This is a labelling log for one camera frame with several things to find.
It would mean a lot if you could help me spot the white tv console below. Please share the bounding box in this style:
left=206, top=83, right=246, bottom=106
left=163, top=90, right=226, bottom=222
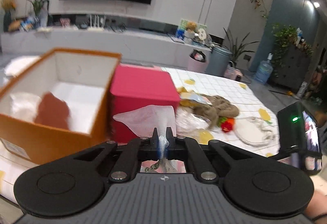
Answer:
left=1, top=16, right=211, bottom=68

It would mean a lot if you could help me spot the white wifi router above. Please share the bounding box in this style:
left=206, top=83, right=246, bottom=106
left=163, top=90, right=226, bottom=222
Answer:
left=87, top=15, right=106, bottom=32

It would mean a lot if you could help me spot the gold foil snack bag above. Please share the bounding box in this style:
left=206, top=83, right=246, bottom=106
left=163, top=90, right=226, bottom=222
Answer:
left=177, top=87, right=212, bottom=107

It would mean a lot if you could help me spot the orange cardboard box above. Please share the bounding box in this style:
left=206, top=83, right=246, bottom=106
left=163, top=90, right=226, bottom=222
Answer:
left=1, top=48, right=121, bottom=164

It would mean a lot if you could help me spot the green plant in vase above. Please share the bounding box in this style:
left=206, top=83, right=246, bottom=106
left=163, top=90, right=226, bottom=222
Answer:
left=27, top=0, right=50, bottom=29

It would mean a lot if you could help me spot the grey pedal trash bin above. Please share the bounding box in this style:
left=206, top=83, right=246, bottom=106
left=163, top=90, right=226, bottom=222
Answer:
left=205, top=46, right=232, bottom=77

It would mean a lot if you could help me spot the dried yellow flower vase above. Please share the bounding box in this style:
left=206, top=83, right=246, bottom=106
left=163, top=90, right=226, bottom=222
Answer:
left=1, top=0, right=16, bottom=32

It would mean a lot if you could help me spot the blue water jug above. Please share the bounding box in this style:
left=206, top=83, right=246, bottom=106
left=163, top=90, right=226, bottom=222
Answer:
left=254, top=53, right=273, bottom=85

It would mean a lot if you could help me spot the dark cabinet with ivy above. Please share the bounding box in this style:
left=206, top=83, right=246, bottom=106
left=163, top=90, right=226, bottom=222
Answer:
left=269, top=24, right=313, bottom=92

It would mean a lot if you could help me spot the red Wonderlab box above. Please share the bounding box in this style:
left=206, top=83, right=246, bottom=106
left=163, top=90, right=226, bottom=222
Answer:
left=109, top=64, right=182, bottom=144

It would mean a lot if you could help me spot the teddy bear plush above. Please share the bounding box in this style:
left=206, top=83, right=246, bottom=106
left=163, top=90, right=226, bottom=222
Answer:
left=185, top=21, right=197, bottom=33

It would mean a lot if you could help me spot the white foam mesh sleeve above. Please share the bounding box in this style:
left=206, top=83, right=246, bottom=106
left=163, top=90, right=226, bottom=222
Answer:
left=113, top=105, right=177, bottom=173

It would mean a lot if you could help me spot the person's right hand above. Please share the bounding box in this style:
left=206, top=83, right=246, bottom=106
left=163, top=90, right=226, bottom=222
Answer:
left=305, top=175, right=327, bottom=223

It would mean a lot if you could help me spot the tan braided plush yarn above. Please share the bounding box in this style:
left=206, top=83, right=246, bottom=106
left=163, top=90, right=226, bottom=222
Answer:
left=193, top=95, right=240, bottom=129

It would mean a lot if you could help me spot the pink waste basket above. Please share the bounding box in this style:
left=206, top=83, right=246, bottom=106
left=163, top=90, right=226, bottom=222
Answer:
left=187, top=49, right=208, bottom=73

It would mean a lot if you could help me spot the potted green leaf plant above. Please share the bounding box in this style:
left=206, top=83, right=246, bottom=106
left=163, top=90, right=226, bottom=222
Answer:
left=223, top=28, right=258, bottom=65

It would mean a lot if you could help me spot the clear crinkled plastic bag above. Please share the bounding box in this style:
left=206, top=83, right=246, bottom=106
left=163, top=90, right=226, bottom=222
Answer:
left=175, top=107, right=211, bottom=135

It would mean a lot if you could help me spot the red crochet flower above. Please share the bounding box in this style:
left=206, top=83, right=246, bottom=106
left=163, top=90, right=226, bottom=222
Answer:
left=217, top=117, right=235, bottom=133

